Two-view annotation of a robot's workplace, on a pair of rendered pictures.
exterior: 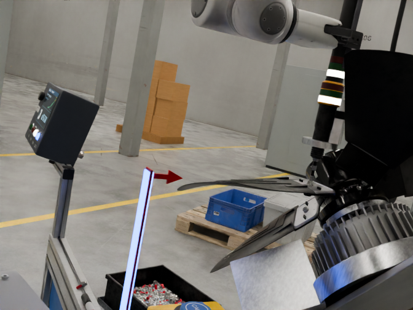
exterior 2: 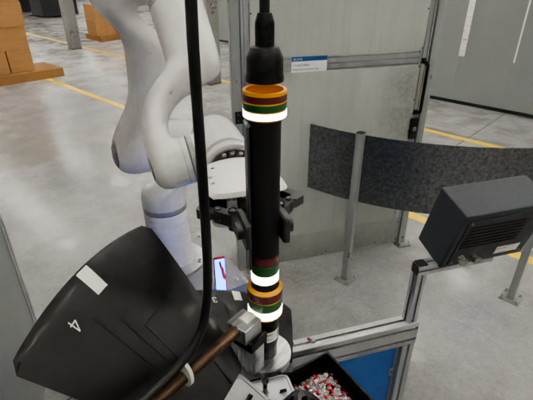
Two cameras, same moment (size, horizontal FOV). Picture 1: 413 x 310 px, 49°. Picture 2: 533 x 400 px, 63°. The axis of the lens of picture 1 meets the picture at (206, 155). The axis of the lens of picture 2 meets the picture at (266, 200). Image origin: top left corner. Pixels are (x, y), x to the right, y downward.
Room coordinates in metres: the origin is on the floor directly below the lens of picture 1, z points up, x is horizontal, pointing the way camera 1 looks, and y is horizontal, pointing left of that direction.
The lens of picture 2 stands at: (1.00, -0.62, 1.74)
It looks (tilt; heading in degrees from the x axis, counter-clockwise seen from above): 28 degrees down; 103
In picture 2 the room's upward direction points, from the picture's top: straight up
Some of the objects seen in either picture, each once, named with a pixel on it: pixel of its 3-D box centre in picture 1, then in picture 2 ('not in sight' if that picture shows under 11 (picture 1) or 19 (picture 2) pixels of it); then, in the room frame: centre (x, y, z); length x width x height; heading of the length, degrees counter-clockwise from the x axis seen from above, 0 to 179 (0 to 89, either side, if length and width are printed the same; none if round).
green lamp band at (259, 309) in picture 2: (330, 93); (265, 298); (0.90, -0.22, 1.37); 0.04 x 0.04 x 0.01
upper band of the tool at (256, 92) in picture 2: not in sight; (264, 103); (0.90, -0.22, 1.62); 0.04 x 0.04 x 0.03
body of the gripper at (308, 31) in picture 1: (301, 27); (240, 186); (0.85, -0.12, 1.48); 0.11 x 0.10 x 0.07; 119
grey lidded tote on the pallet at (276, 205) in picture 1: (291, 219); not in sight; (3.94, -0.85, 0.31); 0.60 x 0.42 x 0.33; 156
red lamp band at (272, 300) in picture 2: (332, 87); (265, 289); (0.90, -0.22, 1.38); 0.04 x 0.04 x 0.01
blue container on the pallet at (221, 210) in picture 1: (238, 208); not in sight; (4.15, -0.39, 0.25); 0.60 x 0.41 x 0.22; 156
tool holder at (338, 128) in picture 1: (329, 122); (260, 335); (0.90, -0.23, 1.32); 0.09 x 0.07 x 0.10; 64
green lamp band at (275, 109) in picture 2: not in sight; (264, 103); (0.90, -0.22, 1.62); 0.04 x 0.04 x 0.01
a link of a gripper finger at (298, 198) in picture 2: not in sight; (274, 194); (0.90, -0.14, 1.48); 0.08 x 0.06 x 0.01; 179
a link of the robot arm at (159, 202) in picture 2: not in sight; (171, 164); (0.52, 0.35, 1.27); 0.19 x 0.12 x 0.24; 41
